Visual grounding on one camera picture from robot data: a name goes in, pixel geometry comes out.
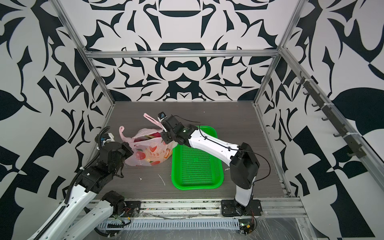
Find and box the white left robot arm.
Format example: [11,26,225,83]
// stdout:
[30,126,133,240]

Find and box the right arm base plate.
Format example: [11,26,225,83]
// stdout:
[221,200,263,217]

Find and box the pink plastic bag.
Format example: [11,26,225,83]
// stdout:
[119,113,178,167]

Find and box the aluminium frame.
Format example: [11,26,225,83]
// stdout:
[47,0,384,240]

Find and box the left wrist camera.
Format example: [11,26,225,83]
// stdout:
[101,133,115,145]

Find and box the white slotted cable duct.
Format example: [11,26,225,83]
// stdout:
[98,219,240,231]

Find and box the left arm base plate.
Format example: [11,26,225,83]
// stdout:
[120,201,142,218]

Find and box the green plastic perforated basket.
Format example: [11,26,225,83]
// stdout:
[171,145,224,191]

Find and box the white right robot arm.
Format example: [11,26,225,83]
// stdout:
[158,112,272,217]

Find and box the grey hook rail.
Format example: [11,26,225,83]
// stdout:
[297,72,367,159]

